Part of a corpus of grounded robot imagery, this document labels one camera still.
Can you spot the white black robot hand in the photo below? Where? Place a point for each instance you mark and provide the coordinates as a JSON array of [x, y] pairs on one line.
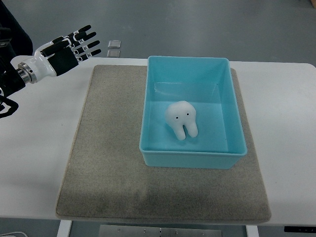
[[58, 57]]

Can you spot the white tooth plush toy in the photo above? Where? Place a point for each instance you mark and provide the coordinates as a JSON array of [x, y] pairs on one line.
[[179, 115]]

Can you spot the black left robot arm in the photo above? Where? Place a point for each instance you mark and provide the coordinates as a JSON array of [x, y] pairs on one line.
[[15, 47]]

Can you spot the blue plastic box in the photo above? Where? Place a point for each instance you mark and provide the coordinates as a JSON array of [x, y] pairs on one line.
[[207, 84]]

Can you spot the lower floor socket plate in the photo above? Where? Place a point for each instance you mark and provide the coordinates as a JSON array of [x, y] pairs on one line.
[[113, 53]]

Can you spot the floor socket plate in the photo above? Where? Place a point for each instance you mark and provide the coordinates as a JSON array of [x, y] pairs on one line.
[[113, 53], [114, 44]]

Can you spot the upper floor socket plate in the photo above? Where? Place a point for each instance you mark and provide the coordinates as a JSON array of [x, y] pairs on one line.
[[114, 44]]

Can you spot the grey felt mat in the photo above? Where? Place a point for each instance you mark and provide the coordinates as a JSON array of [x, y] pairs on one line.
[[106, 178]]

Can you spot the white table leg left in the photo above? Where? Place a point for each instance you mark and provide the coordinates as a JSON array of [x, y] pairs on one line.
[[64, 228]]

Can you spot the white table leg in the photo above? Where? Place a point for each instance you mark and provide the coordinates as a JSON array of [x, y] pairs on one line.
[[252, 231], [64, 228]]

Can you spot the white table leg right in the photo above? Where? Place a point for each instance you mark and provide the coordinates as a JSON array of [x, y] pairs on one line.
[[252, 231]]

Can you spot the black desk control panel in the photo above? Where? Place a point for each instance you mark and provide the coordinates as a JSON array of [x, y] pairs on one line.
[[299, 229]]

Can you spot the metal base plate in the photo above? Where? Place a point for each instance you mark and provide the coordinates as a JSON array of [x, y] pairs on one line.
[[137, 231]]

